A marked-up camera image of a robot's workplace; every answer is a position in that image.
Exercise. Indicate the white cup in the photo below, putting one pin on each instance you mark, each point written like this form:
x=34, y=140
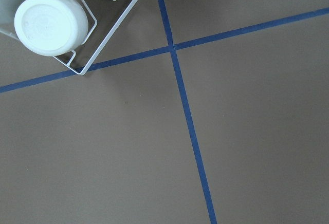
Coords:
x=51, y=27

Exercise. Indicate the white wire cup rack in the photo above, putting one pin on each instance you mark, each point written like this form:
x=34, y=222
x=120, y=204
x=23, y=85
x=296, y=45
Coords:
x=104, y=18

